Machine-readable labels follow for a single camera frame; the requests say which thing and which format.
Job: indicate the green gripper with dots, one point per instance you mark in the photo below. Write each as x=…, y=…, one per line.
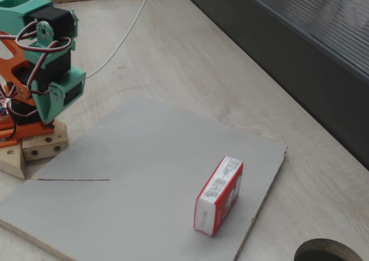
x=47, y=106

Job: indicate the red and white box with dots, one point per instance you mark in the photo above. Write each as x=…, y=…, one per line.
x=222, y=197

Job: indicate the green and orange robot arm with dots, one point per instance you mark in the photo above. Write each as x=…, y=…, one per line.
x=11, y=3

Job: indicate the wooden block with screws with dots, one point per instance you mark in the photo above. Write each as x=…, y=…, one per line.
x=43, y=149

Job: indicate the wooden wedge block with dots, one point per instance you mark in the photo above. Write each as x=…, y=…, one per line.
x=11, y=160

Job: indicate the grey cardboard sheet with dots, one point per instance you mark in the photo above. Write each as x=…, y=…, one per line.
x=129, y=186

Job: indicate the dark grey window frame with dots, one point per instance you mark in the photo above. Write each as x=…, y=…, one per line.
x=288, y=42

